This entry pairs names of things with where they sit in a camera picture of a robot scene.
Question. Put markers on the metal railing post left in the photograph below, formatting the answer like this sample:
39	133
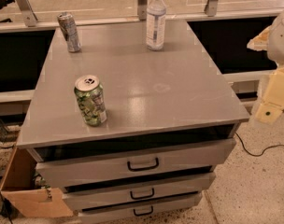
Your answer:
27	13

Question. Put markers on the metal railing post middle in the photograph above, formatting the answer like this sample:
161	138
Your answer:
142	9

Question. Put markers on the clear plastic water bottle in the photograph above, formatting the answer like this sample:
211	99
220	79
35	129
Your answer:
156	12

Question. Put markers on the brown cardboard box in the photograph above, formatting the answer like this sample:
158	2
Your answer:
19	187

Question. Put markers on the bottom grey drawer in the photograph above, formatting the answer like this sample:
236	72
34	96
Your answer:
140	209

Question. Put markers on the silver blue redbull can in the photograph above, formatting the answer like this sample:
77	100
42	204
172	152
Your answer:
69	29

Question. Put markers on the green camouflage soda can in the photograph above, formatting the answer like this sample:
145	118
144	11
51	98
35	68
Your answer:
90	98

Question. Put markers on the middle grey drawer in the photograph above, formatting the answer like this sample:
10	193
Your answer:
141	191

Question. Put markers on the grey drawer cabinet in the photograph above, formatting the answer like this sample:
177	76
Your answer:
171	97

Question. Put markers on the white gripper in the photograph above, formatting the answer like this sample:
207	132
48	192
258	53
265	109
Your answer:
281	37

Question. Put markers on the top grey drawer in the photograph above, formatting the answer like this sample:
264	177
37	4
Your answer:
93	169

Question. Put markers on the metal railing post right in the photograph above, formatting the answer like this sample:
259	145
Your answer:
211	7

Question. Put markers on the metal railing post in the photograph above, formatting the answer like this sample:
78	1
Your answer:
142	9
27	13
211	7

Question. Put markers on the grey drawer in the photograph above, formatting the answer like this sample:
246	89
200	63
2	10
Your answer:
141	191
93	169
140	209

